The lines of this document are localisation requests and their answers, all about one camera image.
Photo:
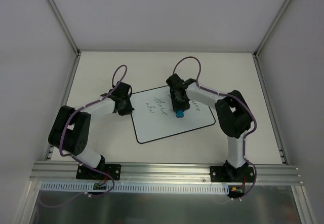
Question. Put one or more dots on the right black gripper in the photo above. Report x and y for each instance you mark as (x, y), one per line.
(180, 102)

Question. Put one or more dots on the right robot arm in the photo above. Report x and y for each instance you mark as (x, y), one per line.
(234, 117)

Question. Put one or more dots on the aluminium frame post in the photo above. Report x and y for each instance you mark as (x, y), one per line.
(53, 6)
(274, 23)

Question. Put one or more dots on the right aluminium frame post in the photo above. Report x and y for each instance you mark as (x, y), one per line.
(274, 23)

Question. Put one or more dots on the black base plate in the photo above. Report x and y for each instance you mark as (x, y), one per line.
(114, 172)
(229, 174)

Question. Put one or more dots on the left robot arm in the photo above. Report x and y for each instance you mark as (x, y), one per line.
(70, 131)

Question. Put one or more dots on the left aluminium frame post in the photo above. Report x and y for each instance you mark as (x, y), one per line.
(53, 6)

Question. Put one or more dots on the aluminium mounting rail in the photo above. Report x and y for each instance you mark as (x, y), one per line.
(166, 173)

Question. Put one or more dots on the white slotted cable duct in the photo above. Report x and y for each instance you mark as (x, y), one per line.
(92, 187)

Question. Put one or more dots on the white whiteboard black frame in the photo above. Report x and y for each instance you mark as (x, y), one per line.
(153, 117)

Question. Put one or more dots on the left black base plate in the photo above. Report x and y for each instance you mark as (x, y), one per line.
(114, 172)

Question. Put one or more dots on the blue whiteboard eraser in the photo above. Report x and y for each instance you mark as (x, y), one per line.
(179, 113)

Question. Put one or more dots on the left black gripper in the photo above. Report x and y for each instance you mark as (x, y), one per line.
(125, 106)

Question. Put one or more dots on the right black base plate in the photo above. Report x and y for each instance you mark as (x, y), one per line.
(229, 174)

